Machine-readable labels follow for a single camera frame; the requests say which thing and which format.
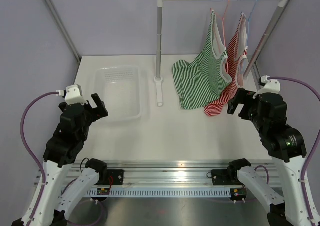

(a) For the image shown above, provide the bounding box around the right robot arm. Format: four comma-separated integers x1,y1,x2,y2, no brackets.
226,88,320,226

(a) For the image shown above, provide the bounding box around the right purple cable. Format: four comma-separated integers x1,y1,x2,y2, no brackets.
268,76,320,224

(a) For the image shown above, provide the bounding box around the green striped tank top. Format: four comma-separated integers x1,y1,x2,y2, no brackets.
172,10,232,110

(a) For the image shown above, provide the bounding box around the white slotted cable duct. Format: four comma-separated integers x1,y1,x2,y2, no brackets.
84,187,231,198

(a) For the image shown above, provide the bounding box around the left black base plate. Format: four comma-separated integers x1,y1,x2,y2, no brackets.
97,169,125,186

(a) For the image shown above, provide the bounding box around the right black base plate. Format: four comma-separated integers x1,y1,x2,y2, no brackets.
206,169,243,186

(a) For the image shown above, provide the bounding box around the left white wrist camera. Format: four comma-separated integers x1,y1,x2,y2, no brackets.
56,84,88,106

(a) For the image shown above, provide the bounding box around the grey clothes rack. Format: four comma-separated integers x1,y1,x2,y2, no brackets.
154,0,290,107

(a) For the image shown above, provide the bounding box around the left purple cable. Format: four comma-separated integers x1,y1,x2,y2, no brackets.
20,91,61,222

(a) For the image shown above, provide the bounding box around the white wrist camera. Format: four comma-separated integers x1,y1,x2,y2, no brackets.
253,75,281,99
56,84,88,106

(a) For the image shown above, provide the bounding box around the pink wire hanger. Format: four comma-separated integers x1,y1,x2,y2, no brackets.
210,0,231,74

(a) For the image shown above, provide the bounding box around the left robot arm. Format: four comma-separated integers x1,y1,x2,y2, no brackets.
12,89,108,226

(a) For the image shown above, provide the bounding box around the clear plastic basket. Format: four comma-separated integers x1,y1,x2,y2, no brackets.
93,64,144,125

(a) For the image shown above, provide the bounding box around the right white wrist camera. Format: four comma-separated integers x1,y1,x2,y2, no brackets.
253,75,281,99

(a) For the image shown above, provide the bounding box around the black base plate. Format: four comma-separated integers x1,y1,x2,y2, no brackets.
97,169,125,186
206,169,243,186

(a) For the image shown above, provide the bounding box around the blue wire hanger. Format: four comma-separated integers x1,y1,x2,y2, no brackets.
240,0,259,74

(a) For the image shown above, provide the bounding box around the aluminium mounting rail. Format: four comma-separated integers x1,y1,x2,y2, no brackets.
62,160,281,188

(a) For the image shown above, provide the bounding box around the purple cable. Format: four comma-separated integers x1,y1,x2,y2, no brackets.
268,76,320,224
20,91,61,222

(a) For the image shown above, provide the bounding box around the red striped tank top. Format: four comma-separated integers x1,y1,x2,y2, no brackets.
204,13,248,117

